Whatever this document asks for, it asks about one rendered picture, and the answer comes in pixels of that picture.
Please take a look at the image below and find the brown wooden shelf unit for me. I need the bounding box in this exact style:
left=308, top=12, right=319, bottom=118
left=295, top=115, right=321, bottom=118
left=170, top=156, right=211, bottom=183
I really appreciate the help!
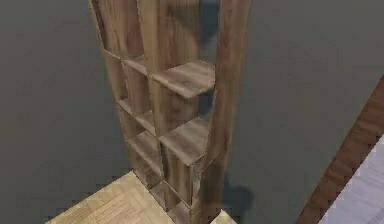
left=87, top=0, right=253, bottom=224

